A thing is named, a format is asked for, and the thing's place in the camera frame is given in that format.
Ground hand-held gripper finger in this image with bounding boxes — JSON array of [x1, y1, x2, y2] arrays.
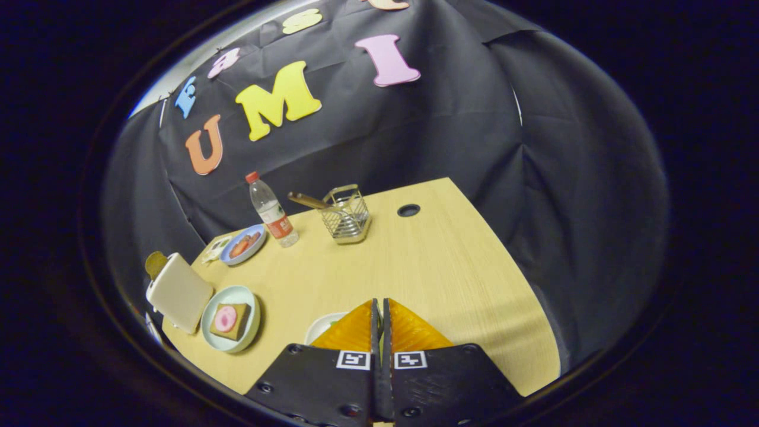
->
[[382, 298, 525, 427], [244, 298, 383, 427]]

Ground white plate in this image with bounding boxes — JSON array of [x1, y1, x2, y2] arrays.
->
[[304, 312, 350, 346]]

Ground pale green plate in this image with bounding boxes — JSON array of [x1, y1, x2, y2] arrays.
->
[[200, 285, 261, 354]]

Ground red orange food pieces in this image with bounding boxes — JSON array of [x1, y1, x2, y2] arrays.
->
[[230, 232, 261, 257]]

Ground clear red-capped water bottle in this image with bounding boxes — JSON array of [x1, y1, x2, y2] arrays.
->
[[245, 171, 300, 248]]

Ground blue plate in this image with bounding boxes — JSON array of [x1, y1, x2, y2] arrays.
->
[[220, 224, 267, 266]]

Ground white divided seasoning tray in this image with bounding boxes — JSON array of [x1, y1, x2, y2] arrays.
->
[[202, 236, 233, 265]]

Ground white toaster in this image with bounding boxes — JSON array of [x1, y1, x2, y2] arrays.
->
[[146, 253, 214, 334]]

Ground metal wire utensil holder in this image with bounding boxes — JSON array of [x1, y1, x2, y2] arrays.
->
[[320, 184, 373, 245]]

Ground wooden-handled utensil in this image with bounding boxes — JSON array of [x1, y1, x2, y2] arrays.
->
[[288, 191, 345, 213]]

